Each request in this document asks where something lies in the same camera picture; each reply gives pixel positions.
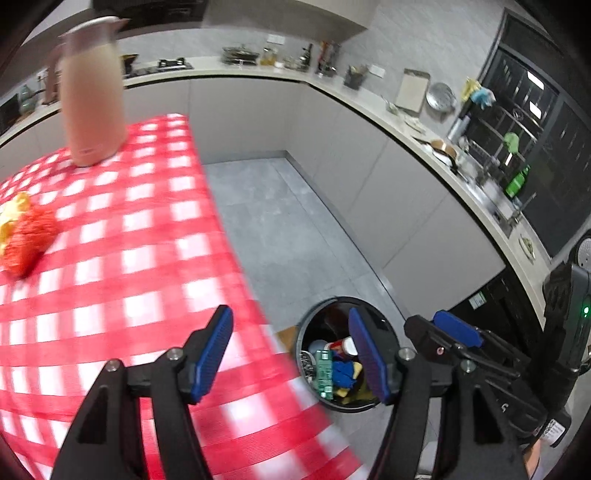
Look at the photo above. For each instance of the yellow sponge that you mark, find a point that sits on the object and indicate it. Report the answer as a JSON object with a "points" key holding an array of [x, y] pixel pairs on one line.
{"points": [[341, 392]]}

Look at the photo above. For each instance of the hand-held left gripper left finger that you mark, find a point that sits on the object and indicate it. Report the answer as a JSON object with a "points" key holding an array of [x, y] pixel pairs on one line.
{"points": [[212, 355]]}

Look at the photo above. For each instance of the black built-in appliance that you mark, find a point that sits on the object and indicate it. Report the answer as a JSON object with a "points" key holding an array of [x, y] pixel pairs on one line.
{"points": [[503, 300]]}

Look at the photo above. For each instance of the dark framed window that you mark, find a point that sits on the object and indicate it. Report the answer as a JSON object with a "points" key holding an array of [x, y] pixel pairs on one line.
{"points": [[545, 92]]}

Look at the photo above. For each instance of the black microwave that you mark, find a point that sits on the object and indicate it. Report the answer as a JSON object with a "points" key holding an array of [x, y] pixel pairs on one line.
{"points": [[8, 115]]}

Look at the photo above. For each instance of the red paper cup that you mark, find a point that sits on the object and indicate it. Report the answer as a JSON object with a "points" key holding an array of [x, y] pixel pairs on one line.
{"points": [[344, 347]]}

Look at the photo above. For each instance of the yellow crumpled plastic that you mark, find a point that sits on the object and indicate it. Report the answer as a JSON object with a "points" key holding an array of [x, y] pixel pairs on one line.
{"points": [[14, 212]]}

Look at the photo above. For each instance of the grey-green teapot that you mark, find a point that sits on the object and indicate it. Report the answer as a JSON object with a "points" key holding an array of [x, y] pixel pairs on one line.
{"points": [[27, 100]]}

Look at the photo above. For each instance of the green bottle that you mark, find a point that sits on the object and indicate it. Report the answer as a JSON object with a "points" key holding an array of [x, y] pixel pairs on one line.
{"points": [[518, 181]]}

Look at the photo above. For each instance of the red checkered tablecloth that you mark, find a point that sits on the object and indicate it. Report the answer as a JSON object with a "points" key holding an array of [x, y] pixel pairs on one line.
{"points": [[138, 230]]}

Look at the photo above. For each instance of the yellow hanging cloth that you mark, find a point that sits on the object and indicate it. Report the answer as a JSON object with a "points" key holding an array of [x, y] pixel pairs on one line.
{"points": [[470, 87]]}

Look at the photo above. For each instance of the red plastic bag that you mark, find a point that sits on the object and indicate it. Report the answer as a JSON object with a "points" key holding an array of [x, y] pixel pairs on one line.
{"points": [[30, 240]]}

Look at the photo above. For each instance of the gas stove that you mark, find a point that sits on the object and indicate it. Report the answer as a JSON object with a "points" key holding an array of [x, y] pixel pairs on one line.
{"points": [[175, 64]]}

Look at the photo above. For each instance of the copper pan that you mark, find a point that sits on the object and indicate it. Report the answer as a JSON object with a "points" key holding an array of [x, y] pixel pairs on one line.
{"points": [[444, 148]]}

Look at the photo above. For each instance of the round metal steamer plate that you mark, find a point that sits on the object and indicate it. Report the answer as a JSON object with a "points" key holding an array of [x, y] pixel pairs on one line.
{"points": [[441, 97]]}

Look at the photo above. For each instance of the pan on metal rack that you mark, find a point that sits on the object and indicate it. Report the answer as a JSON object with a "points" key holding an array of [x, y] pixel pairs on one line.
{"points": [[240, 54]]}

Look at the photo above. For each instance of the blue cloth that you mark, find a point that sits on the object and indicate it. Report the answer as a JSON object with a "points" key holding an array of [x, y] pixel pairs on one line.
{"points": [[344, 373]]}

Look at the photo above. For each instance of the black round trash bin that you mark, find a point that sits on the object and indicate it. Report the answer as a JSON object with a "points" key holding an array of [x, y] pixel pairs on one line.
{"points": [[332, 318]]}

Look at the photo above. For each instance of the person's right forearm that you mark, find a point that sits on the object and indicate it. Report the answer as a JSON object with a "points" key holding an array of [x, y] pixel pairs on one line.
{"points": [[534, 461]]}

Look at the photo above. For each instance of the white wall socket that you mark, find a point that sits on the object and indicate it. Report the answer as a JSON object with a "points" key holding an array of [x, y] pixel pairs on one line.
{"points": [[275, 39], [376, 70]]}

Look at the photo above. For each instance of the clear film roll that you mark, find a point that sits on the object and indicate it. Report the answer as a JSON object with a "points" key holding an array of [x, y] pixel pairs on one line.
{"points": [[458, 129]]}

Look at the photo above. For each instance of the pink thermos jug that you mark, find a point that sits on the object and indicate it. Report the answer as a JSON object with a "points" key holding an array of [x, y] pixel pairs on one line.
{"points": [[92, 101]]}

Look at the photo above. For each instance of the dark glass bottle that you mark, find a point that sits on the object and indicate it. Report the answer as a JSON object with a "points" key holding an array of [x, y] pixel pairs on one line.
{"points": [[305, 57]]}

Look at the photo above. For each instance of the black utensil holder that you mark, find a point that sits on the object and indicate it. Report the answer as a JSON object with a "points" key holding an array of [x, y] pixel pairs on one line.
{"points": [[355, 79]]}

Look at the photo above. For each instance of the kitchen counter with cabinets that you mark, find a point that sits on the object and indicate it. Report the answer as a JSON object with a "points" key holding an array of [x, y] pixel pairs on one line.
{"points": [[254, 115]]}

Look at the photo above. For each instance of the small plate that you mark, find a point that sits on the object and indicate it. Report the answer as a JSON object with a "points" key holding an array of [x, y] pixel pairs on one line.
{"points": [[527, 247]]}

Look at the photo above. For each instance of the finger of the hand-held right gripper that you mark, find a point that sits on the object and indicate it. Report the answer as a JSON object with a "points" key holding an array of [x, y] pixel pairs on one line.
{"points": [[429, 341], [457, 328]]}

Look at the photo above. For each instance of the black range hood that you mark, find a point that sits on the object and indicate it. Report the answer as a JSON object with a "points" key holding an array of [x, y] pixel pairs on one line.
{"points": [[147, 11]]}

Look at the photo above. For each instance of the blue rubber glove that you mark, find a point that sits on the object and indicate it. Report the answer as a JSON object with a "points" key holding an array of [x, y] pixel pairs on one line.
{"points": [[484, 98]]}

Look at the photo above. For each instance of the metal dish rack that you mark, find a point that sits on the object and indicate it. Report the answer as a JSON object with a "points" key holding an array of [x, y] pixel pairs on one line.
{"points": [[498, 138]]}

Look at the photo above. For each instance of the yellow oil bottles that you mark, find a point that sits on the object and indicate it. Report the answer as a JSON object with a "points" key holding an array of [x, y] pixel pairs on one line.
{"points": [[268, 56]]}

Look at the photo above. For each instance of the white cutting board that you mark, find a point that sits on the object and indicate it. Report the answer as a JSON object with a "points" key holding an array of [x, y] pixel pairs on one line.
{"points": [[412, 91]]}

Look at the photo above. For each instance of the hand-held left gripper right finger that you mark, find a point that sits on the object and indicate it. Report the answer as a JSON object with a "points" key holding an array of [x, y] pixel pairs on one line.
{"points": [[369, 355]]}

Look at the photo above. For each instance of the grey wall cabinet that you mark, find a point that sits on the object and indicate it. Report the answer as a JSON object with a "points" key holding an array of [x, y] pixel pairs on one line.
{"points": [[286, 16]]}

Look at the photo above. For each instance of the green brush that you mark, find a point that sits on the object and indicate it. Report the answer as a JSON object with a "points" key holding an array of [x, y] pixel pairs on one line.
{"points": [[511, 142]]}

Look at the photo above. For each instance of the brown cardboard piece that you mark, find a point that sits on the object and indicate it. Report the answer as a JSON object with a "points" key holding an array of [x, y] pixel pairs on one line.
{"points": [[287, 340]]}

